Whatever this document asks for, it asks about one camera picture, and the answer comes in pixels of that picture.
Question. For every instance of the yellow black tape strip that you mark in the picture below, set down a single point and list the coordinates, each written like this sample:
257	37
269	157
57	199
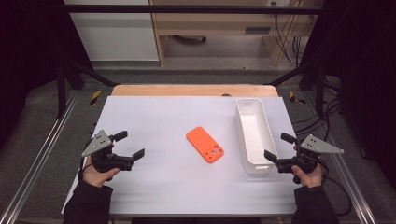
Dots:
95	97
293	97

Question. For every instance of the wooden desk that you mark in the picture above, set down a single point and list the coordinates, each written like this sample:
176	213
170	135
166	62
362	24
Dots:
218	21

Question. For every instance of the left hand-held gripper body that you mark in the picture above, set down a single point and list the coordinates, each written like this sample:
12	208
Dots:
101	144

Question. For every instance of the white cabinet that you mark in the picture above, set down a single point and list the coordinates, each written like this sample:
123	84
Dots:
115	34

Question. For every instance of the white plastic bin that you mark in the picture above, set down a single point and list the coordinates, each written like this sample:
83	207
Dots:
255	133

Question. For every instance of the wooden table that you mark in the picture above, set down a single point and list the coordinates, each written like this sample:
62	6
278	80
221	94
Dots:
186	90

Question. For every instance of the black metal frame strut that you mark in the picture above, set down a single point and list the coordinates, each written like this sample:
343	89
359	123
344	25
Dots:
71	74
311	74

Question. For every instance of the person's right hand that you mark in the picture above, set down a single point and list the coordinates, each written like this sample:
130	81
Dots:
311	179

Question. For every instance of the white table board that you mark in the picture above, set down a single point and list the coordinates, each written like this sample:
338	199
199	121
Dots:
162	124

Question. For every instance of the black curtain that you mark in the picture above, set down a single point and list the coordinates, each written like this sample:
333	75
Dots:
28	46
367	62

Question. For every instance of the person's left hand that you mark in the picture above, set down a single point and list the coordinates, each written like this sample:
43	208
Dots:
95	177

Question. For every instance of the aluminium floor rail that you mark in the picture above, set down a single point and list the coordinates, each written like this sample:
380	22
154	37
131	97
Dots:
348	174
40	152

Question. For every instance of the black horizontal frame bar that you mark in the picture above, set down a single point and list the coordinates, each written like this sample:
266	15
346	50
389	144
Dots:
186	9

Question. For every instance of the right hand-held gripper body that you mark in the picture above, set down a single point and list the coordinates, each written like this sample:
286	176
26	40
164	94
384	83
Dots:
316	146

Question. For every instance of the orange phone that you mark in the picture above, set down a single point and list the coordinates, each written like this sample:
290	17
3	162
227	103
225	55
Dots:
204	143

